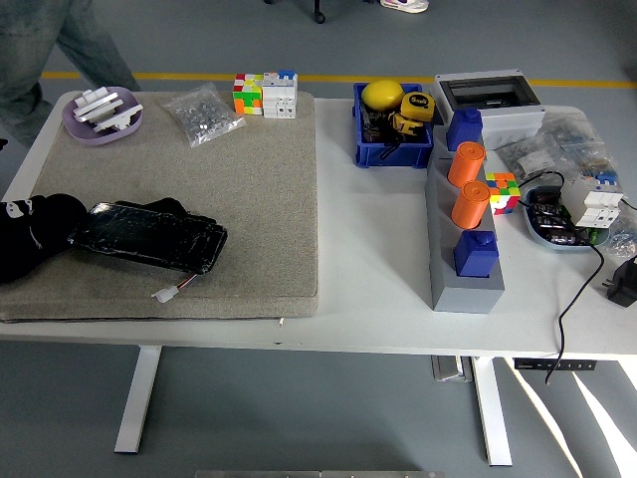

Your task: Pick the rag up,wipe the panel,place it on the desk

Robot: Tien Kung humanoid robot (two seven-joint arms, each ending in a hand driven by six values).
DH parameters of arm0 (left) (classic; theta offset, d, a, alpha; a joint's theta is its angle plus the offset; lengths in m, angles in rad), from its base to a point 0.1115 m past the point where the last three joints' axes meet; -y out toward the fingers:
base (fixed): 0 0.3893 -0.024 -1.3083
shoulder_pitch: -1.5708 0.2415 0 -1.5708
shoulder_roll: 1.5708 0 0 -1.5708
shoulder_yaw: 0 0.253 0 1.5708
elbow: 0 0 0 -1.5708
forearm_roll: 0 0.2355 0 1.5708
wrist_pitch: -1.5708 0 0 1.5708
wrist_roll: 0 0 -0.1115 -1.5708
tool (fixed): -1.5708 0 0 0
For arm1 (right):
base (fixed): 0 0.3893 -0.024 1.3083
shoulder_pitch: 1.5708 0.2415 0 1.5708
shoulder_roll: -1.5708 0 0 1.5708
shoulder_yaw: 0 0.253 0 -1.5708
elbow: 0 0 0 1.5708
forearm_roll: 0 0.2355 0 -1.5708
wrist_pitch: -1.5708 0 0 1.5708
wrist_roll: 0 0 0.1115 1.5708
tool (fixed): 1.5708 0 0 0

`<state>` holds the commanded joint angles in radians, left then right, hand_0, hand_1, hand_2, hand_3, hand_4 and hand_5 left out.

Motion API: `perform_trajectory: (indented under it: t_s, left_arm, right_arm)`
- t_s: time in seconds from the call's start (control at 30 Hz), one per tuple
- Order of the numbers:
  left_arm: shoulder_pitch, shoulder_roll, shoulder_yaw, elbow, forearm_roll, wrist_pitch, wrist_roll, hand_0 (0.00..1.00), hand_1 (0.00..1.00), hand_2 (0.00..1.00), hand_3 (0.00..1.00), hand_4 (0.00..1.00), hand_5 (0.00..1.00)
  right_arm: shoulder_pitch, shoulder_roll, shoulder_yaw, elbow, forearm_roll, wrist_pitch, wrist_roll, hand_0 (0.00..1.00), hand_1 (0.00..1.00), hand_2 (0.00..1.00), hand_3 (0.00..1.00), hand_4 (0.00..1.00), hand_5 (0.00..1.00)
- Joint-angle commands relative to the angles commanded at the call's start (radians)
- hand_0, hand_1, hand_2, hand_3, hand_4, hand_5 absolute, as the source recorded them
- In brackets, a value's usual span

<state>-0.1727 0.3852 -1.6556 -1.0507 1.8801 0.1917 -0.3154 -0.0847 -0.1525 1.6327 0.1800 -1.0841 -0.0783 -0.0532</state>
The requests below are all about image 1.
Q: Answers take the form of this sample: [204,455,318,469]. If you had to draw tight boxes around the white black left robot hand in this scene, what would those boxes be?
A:
[0,197,49,253]

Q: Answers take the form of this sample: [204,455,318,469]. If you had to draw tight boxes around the black table control panel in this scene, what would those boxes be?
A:
[514,357,599,372]

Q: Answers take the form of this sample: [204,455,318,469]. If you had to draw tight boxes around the purple oval tray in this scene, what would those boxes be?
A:
[61,86,144,147]

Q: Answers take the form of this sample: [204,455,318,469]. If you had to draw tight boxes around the silver flat bar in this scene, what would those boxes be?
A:
[73,94,126,123]

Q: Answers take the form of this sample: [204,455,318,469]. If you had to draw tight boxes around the white slotted block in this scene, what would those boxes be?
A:
[81,86,113,109]

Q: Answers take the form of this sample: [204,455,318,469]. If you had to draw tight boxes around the black padding cloth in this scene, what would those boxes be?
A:
[114,197,219,226]

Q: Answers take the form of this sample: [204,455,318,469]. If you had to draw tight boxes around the clear bag of metal nuts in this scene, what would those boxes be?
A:
[159,82,247,149]

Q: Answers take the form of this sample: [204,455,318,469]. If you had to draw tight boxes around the grey-brown mat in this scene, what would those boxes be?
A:
[0,91,319,324]

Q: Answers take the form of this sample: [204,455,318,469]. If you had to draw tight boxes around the white table leg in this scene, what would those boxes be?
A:
[470,356,514,468]
[113,346,163,455]

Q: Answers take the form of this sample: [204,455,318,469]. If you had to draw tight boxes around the large colourful puzzle cube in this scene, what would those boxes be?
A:
[232,73,266,117]

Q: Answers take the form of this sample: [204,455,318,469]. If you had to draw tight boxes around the white breaker stack blue top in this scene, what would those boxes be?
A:
[262,70,300,120]

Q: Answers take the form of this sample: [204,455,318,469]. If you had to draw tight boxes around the dark metal tool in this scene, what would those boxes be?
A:
[362,107,395,146]

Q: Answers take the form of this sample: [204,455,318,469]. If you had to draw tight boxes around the blue plastic bin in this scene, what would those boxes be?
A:
[352,82,436,170]

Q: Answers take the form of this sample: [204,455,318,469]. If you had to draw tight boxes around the yellow round ball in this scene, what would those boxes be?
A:
[361,79,406,112]

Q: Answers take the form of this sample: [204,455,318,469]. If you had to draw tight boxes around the orange cylinder peg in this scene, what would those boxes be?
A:
[447,140,488,188]
[450,180,492,230]

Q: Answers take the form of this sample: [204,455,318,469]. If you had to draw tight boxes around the blue square peg block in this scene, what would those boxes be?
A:
[446,107,485,152]
[452,229,501,278]

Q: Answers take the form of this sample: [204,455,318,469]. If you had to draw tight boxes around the long grey block holder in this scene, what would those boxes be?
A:
[424,123,507,315]

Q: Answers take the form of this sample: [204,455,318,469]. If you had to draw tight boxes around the grey metal box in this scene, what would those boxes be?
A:
[431,355,475,383]

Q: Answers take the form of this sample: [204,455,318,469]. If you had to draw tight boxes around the small colourful puzzle cube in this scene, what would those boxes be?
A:
[484,171,523,217]

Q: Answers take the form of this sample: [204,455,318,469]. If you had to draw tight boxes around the clear bag of grey parts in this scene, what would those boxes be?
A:
[495,136,570,183]

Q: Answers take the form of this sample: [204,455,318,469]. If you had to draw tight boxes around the black circuit modules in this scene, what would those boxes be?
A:
[528,190,594,245]

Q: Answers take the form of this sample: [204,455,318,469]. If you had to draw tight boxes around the light blue oval tray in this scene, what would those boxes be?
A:
[522,184,614,254]

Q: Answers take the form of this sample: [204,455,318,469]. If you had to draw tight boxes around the clear bag of coloured parts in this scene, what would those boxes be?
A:
[539,109,612,176]

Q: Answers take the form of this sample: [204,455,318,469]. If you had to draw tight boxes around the white circuit breaker blue clips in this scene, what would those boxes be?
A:
[560,171,625,231]

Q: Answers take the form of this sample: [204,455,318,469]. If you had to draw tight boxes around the clear bag of metal rings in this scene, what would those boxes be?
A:
[609,218,637,260]

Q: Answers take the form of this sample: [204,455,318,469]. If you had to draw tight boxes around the black power adapter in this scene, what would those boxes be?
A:
[603,256,637,309]

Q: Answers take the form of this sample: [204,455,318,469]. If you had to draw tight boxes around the white T-shaped bracket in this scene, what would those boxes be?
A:
[92,103,144,135]

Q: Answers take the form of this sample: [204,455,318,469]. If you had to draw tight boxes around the white connector with red wires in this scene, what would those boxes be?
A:
[150,276,196,305]

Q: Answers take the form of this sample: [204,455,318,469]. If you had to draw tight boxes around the grey electrical enclosure box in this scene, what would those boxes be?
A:
[430,68,546,150]

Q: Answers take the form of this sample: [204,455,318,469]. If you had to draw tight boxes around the black cable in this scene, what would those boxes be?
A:
[518,170,607,385]

